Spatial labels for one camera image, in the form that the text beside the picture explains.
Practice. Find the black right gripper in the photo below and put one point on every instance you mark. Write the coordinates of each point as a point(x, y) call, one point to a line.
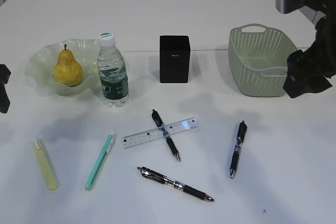
point(309, 71)

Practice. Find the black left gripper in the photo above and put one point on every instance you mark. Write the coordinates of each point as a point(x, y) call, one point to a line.
point(5, 75)

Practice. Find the yellow pear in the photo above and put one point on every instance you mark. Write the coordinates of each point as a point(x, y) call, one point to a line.
point(68, 70)

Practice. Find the clear water bottle green label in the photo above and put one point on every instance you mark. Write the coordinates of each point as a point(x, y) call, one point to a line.
point(112, 72)

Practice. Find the green wavy glass plate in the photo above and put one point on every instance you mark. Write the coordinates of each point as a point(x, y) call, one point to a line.
point(41, 66)

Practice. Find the green woven plastic basket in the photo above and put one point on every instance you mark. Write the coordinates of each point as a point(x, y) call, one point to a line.
point(257, 57)

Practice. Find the dark blue pen at right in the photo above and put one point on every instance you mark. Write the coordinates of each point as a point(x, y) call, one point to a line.
point(237, 148)

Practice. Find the black square pen holder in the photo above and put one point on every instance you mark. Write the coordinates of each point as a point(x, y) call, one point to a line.
point(174, 58)

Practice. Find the transparent plastic ruler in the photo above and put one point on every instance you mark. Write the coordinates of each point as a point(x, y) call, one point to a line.
point(157, 133)

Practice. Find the black pen on ruler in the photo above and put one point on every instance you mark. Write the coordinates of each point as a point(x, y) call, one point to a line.
point(159, 123)

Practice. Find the black pen at front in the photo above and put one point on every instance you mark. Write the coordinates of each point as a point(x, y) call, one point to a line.
point(162, 179)

